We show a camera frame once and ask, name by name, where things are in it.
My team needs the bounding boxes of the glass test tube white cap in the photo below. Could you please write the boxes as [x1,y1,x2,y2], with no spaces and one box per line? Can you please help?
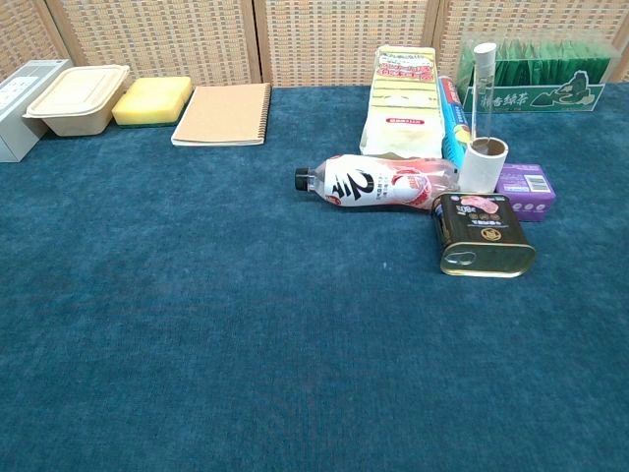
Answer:
[469,42,498,145]

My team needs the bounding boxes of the plastic bottle pink white label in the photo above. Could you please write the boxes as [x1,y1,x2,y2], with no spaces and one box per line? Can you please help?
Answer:
[294,153,461,212]

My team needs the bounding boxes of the blue table cloth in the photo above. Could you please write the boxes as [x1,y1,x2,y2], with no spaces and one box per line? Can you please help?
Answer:
[0,82,629,472]

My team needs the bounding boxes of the kraft spiral notebook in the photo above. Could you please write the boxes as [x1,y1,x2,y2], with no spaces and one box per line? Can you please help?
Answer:
[170,82,273,148]

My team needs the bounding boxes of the yellow snack bag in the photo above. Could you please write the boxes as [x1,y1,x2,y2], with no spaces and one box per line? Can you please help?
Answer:
[360,45,444,160]

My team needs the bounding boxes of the black gold luncheon meat can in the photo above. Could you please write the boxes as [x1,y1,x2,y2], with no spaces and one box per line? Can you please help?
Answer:
[430,192,538,280]

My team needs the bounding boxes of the blue cling film box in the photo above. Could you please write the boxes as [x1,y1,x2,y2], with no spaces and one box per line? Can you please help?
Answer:
[436,75,475,171]

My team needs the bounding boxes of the white paper roll cardboard core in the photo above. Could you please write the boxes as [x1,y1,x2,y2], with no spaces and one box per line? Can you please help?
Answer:
[457,137,510,195]

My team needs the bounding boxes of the yellow sponge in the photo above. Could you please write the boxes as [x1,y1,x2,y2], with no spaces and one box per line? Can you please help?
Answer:
[128,76,194,107]
[111,84,188,130]

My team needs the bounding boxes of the small purple box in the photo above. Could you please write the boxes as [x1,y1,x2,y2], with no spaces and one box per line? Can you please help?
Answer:
[493,162,557,223]

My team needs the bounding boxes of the woven bamboo folding screen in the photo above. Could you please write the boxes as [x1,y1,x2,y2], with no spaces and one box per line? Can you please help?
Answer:
[0,0,629,89]

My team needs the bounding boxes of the beige lidded food container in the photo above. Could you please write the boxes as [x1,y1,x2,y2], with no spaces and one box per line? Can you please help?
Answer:
[23,64,132,138]

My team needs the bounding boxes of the clear box green tea bags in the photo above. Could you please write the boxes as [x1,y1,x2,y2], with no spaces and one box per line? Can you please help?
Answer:
[456,33,619,115]

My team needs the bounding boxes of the grey white power strip box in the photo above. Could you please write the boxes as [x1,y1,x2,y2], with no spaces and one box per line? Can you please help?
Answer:
[0,59,73,163]

